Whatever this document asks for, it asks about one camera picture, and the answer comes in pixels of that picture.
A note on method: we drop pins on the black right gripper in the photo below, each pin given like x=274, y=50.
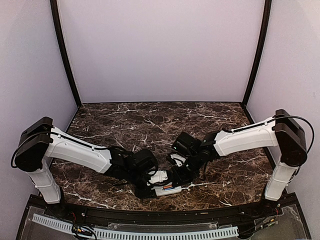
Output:
x=178, y=177

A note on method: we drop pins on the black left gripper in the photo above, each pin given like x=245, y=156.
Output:
x=145, y=194

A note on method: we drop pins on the orange battery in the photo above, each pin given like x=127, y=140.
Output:
x=168, y=187

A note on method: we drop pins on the white remote control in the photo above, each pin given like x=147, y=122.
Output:
x=159, y=191

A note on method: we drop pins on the blue battery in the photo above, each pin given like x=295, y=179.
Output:
x=170, y=190

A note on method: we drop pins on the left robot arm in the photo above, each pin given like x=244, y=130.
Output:
x=43, y=140

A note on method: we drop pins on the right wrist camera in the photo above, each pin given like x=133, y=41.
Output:
x=171, y=158

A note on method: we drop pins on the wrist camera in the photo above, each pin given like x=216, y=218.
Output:
x=171, y=158
x=167, y=177

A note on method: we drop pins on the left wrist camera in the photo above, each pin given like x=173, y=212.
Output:
x=167, y=177

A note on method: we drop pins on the white slotted cable duct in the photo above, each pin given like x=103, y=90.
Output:
x=117, y=231

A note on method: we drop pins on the black front table rail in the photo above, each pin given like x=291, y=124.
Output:
x=241, y=214

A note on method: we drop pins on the black right corner post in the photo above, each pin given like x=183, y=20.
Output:
x=258, y=53

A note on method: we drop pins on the black corner post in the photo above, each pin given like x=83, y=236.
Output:
x=258, y=53
x=63, y=52

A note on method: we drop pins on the black left corner post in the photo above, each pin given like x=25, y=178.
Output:
x=63, y=52

